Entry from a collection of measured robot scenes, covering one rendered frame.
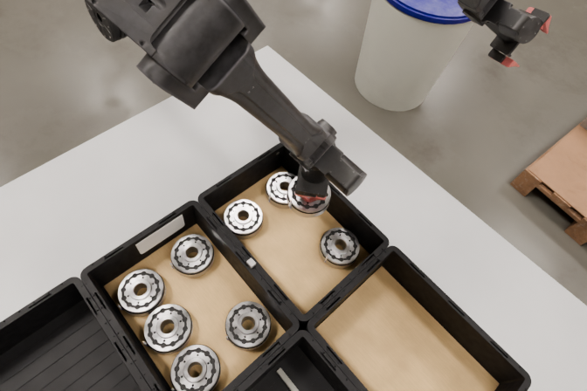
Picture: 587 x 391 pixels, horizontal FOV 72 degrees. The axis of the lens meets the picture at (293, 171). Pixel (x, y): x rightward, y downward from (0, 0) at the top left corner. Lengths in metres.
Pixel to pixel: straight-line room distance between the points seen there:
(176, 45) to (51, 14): 2.91
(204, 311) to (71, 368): 0.29
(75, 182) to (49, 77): 1.48
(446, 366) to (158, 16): 0.97
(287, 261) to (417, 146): 1.58
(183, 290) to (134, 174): 0.47
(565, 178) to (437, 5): 1.15
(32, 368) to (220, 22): 0.89
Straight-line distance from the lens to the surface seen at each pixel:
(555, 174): 2.58
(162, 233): 1.05
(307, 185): 0.85
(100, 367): 1.05
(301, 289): 1.05
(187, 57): 0.37
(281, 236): 1.10
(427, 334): 1.11
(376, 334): 1.06
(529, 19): 1.03
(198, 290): 1.05
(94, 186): 1.39
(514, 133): 2.89
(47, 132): 2.54
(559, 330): 1.45
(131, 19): 0.38
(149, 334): 1.01
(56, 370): 1.08
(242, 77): 0.43
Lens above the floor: 1.83
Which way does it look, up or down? 56 degrees down
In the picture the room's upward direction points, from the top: 11 degrees clockwise
